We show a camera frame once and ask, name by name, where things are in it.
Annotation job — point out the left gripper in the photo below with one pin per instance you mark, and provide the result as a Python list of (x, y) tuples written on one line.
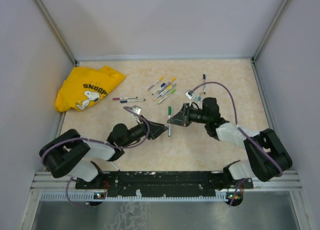
[(156, 129)]

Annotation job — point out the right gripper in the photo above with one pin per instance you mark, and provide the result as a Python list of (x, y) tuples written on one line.
[(180, 118)]

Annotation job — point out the black capped pen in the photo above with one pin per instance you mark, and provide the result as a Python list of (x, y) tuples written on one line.
[(114, 165)]

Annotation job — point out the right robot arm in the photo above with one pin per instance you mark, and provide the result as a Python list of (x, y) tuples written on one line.
[(266, 155)]

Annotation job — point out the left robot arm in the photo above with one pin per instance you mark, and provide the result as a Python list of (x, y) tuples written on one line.
[(64, 156)]

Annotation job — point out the light green capped pen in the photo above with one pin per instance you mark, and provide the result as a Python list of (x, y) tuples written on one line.
[(166, 96)]

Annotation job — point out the dark blue capped pen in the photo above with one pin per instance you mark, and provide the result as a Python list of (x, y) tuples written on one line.
[(132, 100)]

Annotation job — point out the yellow capped pen middle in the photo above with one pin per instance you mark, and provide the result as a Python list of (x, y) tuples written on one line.
[(158, 96)]

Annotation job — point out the grey capped pen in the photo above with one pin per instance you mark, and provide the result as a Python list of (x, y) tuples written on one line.
[(168, 89)]

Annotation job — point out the navy capped pen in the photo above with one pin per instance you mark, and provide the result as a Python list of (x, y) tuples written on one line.
[(158, 88)]

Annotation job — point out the magenta capped pen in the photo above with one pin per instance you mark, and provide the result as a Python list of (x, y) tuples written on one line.
[(124, 98)]

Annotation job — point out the yellow Snoopy t-shirt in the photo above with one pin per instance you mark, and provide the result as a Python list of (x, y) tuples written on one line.
[(85, 87)]

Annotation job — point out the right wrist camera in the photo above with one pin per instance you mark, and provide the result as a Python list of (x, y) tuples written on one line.
[(190, 94)]

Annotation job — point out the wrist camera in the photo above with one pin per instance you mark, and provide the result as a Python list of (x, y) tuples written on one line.
[(190, 94), (136, 109)]

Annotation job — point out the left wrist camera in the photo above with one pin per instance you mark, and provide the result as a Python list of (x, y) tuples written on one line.
[(136, 109)]

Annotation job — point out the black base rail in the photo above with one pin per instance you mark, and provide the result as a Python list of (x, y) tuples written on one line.
[(156, 184)]

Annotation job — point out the aluminium frame rail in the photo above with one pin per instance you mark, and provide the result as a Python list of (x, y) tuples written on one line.
[(289, 181)]

